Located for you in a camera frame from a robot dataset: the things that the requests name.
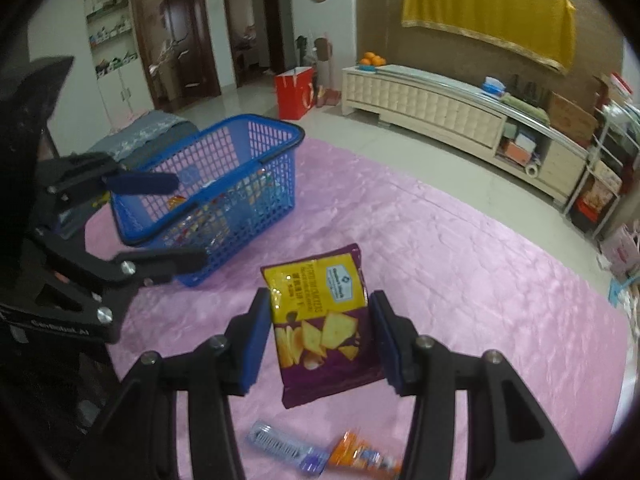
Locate yellow hanging cloth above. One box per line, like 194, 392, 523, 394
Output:
401, 0, 577, 75

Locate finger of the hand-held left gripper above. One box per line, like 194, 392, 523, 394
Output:
10, 229, 209, 346
35, 154, 179, 223

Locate white wall shelf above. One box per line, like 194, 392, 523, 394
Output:
84, 0, 138, 81

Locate red paper shopping bag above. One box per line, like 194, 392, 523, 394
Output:
275, 66, 317, 121

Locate white metal rack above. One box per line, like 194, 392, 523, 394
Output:
567, 72, 640, 241

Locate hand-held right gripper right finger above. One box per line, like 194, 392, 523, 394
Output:
368, 289, 582, 480

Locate grey stool with lace cover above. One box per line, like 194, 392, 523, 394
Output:
82, 110, 201, 171

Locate cream tv cabinet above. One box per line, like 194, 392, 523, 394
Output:
341, 64, 591, 206

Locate pink gift bag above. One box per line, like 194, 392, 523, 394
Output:
600, 225, 640, 281

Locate brown cardboard box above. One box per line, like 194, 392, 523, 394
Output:
547, 91, 599, 147

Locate orange snack packet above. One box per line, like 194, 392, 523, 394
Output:
327, 429, 403, 477

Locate dark wooden door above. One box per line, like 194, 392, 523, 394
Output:
160, 0, 221, 106

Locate green cushion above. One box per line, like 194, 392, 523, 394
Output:
501, 91, 551, 126

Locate yellow purple chips bag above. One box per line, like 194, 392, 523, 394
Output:
260, 242, 388, 409

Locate heap of assorted snack packets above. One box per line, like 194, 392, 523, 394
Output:
165, 170, 281, 256

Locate pink quilted blanket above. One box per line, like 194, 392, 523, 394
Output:
82, 137, 631, 480

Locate blue plastic basket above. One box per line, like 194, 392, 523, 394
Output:
107, 114, 306, 288

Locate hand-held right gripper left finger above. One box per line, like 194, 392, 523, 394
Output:
82, 286, 273, 480

